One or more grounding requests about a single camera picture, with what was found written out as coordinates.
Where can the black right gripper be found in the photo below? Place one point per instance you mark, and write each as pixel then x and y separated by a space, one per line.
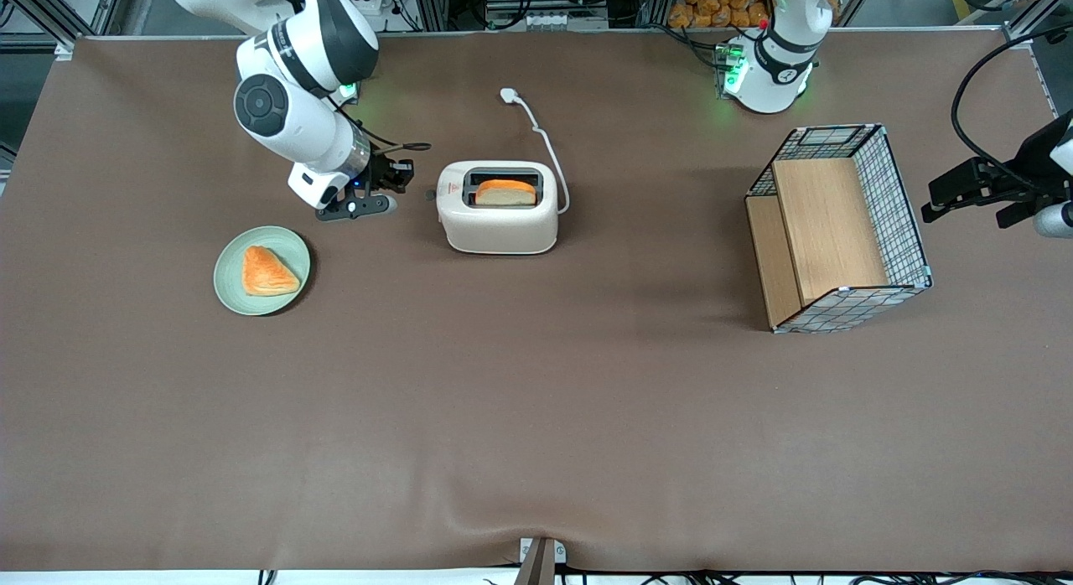
pixel 383 172

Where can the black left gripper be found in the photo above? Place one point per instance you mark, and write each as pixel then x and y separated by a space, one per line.
pixel 1024 168

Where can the white two-slot toaster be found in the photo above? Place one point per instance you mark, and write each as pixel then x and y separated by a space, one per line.
pixel 499 229

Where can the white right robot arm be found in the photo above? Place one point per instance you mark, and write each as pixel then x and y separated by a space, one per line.
pixel 302 124

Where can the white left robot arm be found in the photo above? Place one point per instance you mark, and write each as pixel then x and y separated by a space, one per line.
pixel 771 82

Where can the bread slice with orange crust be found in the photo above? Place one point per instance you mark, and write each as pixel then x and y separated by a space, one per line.
pixel 505 194

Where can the wooden stepped shelf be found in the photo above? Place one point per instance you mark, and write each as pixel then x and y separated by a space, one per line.
pixel 826 225

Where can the orange triangular pastry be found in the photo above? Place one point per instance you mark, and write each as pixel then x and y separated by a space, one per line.
pixel 268 275

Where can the mint green round plate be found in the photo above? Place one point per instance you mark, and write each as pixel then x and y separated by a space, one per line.
pixel 230 279

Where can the white power strip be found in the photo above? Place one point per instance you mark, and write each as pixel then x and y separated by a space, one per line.
pixel 545 19

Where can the brown table cloth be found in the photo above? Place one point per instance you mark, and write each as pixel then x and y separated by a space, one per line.
pixel 536 401

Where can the green-lit control box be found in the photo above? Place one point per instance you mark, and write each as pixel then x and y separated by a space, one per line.
pixel 731 69

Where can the pile of orange breads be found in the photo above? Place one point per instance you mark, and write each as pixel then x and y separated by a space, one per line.
pixel 717 7

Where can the metal table clamp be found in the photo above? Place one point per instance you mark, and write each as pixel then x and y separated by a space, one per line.
pixel 541 560

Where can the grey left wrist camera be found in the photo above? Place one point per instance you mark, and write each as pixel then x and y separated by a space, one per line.
pixel 1054 220

